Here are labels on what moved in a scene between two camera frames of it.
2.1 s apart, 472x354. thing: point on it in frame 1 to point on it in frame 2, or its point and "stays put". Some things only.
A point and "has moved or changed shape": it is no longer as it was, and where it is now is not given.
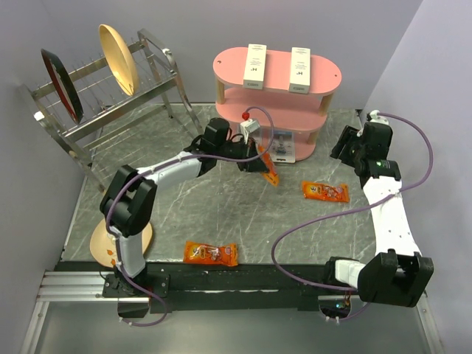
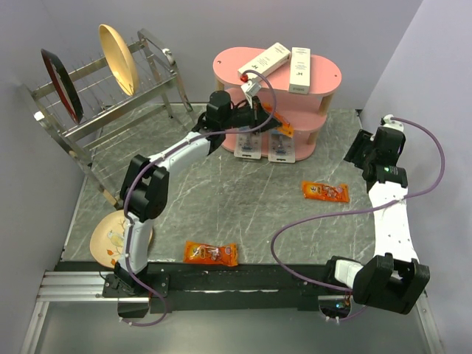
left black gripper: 249,150 to 257,113
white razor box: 299,80 stays put
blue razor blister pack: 282,149 stays put
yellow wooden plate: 119,59 stays put
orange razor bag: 271,174 to 285,128
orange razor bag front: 200,252 stays put
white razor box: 256,66 has moved or changed shape
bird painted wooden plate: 103,249 stays put
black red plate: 64,86 stays put
